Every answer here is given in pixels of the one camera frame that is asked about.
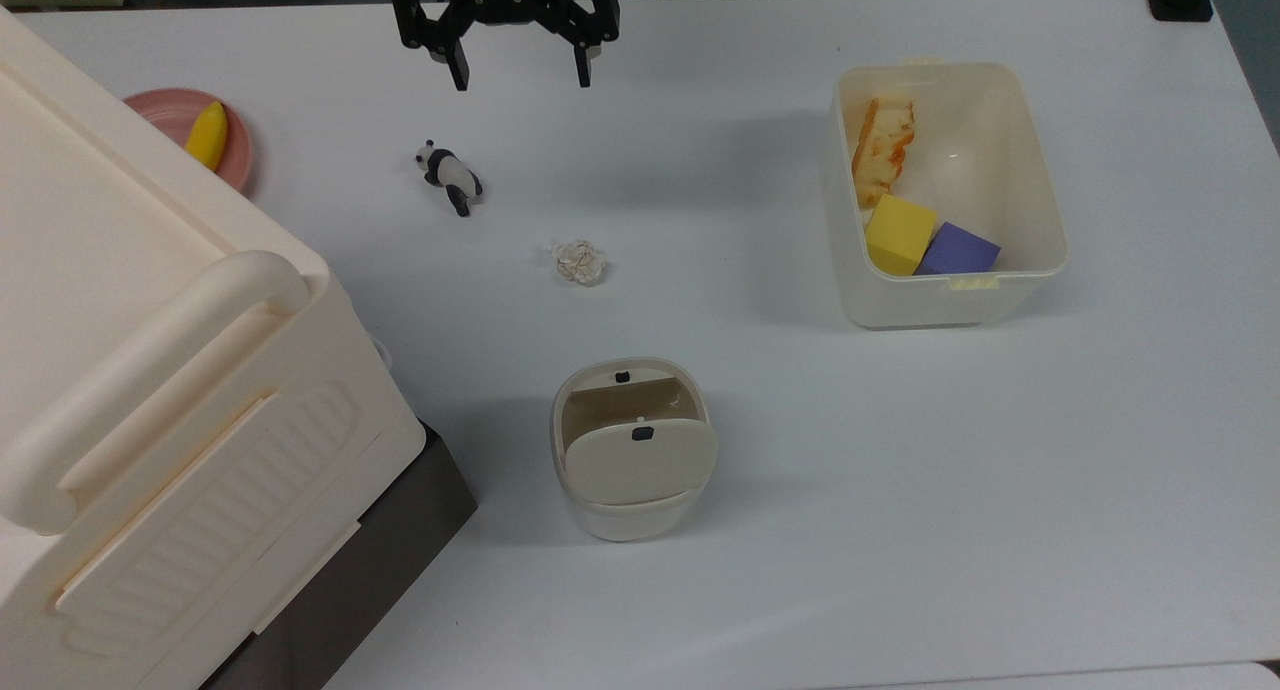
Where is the clear wrapper ball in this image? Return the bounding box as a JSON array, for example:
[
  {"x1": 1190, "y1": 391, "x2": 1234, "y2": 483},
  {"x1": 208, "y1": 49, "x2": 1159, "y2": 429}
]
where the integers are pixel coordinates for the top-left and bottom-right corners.
[{"x1": 547, "y1": 238, "x2": 609, "y2": 287}]

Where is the beige swing-lid trash can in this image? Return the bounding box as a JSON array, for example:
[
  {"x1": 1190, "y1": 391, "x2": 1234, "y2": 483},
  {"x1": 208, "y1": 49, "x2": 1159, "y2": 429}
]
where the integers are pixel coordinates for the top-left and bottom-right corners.
[{"x1": 549, "y1": 357, "x2": 719, "y2": 543}]

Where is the small panda figurine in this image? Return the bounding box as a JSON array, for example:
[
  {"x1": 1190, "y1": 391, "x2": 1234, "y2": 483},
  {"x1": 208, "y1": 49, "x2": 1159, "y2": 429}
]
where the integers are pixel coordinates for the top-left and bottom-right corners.
[{"x1": 415, "y1": 139, "x2": 484, "y2": 218}]

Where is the pink round plate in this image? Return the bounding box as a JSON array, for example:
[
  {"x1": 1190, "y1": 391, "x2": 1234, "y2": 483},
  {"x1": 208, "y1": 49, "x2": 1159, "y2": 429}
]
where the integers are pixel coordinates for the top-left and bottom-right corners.
[{"x1": 122, "y1": 88, "x2": 254, "y2": 196}]

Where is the yellow toy banana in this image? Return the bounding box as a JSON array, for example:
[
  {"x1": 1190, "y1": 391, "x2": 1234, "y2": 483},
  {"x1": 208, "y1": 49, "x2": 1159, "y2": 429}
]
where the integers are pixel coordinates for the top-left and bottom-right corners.
[{"x1": 184, "y1": 101, "x2": 229, "y2": 171}]

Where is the toy bread slice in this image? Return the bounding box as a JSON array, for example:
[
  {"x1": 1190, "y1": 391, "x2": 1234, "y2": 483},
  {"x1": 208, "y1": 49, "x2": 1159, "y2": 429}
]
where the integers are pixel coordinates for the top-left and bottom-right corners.
[{"x1": 851, "y1": 95, "x2": 917, "y2": 209}]

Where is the yellow foam cube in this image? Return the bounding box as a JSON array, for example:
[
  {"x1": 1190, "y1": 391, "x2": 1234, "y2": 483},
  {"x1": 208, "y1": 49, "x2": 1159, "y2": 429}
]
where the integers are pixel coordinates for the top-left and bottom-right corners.
[{"x1": 864, "y1": 194, "x2": 939, "y2": 277}]

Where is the purple foam cube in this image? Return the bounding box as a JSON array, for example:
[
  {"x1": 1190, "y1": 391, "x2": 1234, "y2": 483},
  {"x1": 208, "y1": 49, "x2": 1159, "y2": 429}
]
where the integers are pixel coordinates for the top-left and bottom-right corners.
[{"x1": 914, "y1": 221, "x2": 1002, "y2": 276}]

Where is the cream plastic open bin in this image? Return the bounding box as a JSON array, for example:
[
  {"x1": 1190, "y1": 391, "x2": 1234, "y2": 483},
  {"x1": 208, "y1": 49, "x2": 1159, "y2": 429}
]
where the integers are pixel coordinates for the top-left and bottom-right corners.
[{"x1": 822, "y1": 58, "x2": 1069, "y2": 329}]

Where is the cream storage box with handles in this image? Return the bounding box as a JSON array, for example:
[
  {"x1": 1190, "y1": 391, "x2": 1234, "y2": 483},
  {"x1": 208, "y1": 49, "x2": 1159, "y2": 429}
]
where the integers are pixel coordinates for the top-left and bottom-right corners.
[{"x1": 0, "y1": 5, "x2": 427, "y2": 690}]

